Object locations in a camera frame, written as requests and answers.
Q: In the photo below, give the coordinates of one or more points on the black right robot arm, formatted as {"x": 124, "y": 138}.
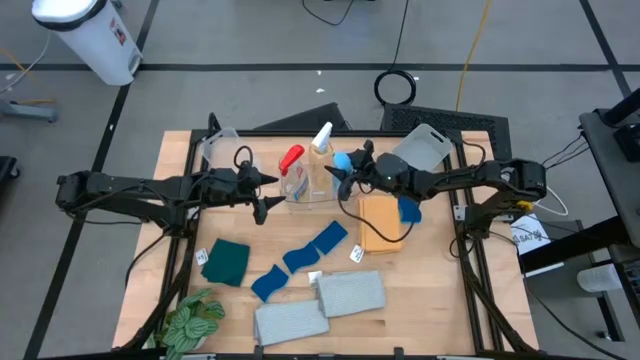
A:
{"x": 475, "y": 175}

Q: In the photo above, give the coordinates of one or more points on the white paper sign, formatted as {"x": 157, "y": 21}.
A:
{"x": 530, "y": 235}

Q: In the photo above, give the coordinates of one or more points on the grey stand foot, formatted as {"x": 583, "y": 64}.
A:
{"x": 30, "y": 111}

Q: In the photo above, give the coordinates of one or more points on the dark green cloth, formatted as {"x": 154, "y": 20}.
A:
{"x": 226, "y": 262}

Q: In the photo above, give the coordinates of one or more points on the black side desk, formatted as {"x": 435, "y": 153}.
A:
{"x": 610, "y": 165}

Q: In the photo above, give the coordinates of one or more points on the black perforated floor mat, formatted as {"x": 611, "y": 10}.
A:
{"x": 465, "y": 120}

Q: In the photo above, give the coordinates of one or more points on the white pedal trash can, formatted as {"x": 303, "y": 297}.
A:
{"x": 95, "y": 45}

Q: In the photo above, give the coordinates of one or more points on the small frosted plastic bin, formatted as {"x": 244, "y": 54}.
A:
{"x": 220, "y": 145}

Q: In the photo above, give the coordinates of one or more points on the blue wavy sponge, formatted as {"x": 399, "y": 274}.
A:
{"x": 270, "y": 283}
{"x": 411, "y": 212}
{"x": 301, "y": 258}

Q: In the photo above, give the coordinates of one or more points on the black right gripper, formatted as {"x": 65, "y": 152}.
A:
{"x": 392, "y": 172}

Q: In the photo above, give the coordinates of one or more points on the large clear plastic bin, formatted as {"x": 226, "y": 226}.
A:
{"x": 320, "y": 204}

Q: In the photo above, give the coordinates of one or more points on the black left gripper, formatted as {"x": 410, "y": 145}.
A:
{"x": 230, "y": 187}

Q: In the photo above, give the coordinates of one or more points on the green striped leaf plant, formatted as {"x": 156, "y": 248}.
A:
{"x": 187, "y": 322}

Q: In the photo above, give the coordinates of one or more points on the white paper tag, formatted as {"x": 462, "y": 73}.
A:
{"x": 356, "y": 253}
{"x": 315, "y": 277}
{"x": 202, "y": 256}

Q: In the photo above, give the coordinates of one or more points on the long blue cloth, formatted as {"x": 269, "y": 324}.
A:
{"x": 330, "y": 237}

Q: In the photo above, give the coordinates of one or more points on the blue-capped clear bottle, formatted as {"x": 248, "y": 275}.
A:
{"x": 341, "y": 161}

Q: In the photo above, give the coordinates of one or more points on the black aluminium table frame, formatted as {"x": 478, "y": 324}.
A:
{"x": 177, "y": 270}

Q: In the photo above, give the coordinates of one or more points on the grey waffle-weave towel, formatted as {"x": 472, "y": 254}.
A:
{"x": 292, "y": 322}
{"x": 350, "y": 294}

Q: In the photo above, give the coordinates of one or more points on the Windex spray bottle red trigger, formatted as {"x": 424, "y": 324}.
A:
{"x": 292, "y": 167}

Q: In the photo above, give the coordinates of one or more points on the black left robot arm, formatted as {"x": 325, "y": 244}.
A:
{"x": 125, "y": 190}

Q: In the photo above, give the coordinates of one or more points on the black triangular floor panel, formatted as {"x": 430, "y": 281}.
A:
{"x": 310, "y": 120}

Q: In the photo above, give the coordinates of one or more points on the orange folded cloth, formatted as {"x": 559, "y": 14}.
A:
{"x": 380, "y": 220}

